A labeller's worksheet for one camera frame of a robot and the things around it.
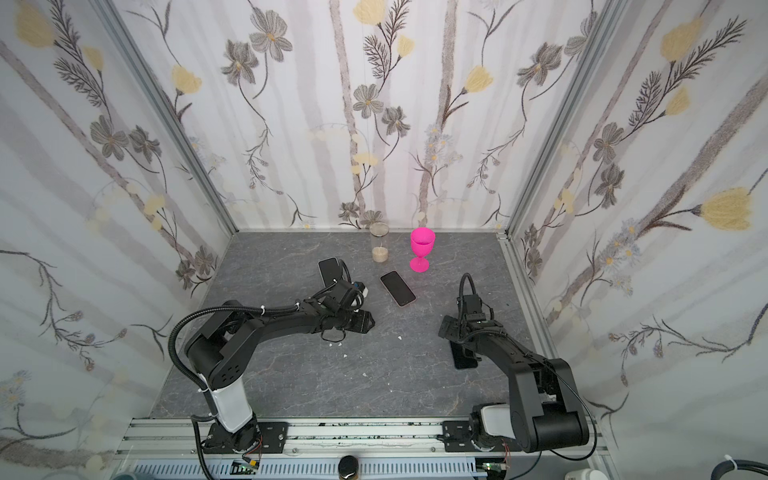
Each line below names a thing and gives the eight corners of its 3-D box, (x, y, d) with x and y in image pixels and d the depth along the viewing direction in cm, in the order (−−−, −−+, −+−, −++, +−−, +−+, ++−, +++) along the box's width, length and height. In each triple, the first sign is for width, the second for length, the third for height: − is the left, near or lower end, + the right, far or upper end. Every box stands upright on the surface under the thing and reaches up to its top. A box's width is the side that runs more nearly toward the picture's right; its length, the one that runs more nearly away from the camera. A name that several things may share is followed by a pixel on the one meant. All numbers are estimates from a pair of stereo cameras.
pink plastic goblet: (409, 274, 110) (413, 244, 97) (409, 258, 115) (412, 227, 102) (429, 275, 110) (435, 244, 97) (428, 258, 115) (433, 227, 102)
